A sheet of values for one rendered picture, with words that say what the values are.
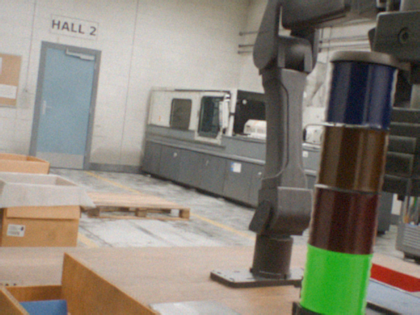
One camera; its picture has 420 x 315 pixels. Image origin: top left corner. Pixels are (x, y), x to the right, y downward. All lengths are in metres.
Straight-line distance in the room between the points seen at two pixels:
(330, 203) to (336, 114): 0.05
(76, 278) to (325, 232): 0.46
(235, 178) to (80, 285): 8.54
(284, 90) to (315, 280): 0.70
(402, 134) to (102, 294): 0.35
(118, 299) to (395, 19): 0.39
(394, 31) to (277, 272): 0.52
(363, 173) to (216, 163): 9.41
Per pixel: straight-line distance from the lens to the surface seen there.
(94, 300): 0.72
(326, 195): 0.36
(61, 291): 0.82
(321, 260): 0.36
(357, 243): 0.36
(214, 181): 9.77
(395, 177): 0.58
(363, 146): 0.36
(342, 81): 0.36
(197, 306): 0.81
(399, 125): 0.63
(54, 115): 11.68
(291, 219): 1.02
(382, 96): 0.36
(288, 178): 1.02
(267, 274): 1.05
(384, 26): 0.66
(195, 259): 1.17
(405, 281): 1.01
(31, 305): 0.72
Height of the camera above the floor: 1.15
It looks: 3 degrees down
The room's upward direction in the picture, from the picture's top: 7 degrees clockwise
